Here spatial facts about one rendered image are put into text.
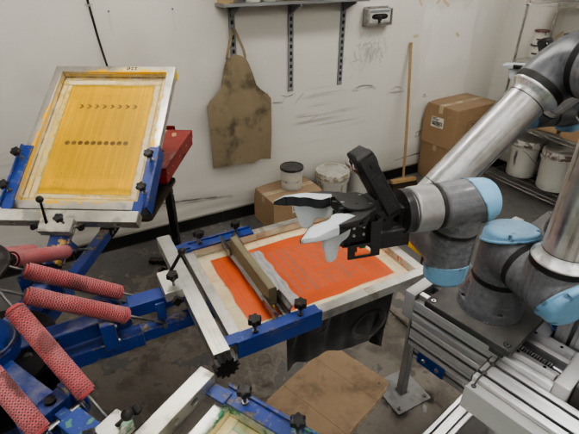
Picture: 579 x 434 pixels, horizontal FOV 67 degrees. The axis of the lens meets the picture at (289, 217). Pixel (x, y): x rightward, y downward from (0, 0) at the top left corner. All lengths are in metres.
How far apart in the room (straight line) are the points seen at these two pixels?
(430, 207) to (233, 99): 2.90
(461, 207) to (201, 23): 2.85
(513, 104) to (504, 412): 0.64
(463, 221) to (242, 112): 2.93
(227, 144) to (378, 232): 2.94
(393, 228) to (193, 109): 2.87
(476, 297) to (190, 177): 2.83
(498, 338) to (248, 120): 2.79
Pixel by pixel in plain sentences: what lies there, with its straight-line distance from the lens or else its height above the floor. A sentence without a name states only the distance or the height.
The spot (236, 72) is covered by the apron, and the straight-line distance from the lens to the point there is 3.46.
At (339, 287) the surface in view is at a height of 0.96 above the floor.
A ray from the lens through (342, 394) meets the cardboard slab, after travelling 2.50.
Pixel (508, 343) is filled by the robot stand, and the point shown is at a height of 1.26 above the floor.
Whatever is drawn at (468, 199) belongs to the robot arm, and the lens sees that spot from 0.73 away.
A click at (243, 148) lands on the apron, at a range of 3.63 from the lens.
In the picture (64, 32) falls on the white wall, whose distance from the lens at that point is 3.22.
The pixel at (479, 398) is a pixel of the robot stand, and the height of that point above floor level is 1.16.
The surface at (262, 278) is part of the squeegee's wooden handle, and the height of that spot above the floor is 1.06.
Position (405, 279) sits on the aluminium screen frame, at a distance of 1.66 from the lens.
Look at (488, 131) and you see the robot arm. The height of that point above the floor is 1.73.
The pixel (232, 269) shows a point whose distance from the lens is 1.72.
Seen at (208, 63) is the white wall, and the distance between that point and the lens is 3.42.
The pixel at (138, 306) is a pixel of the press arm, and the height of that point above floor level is 1.04.
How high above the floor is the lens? 2.00
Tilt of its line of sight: 31 degrees down
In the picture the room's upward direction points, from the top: straight up
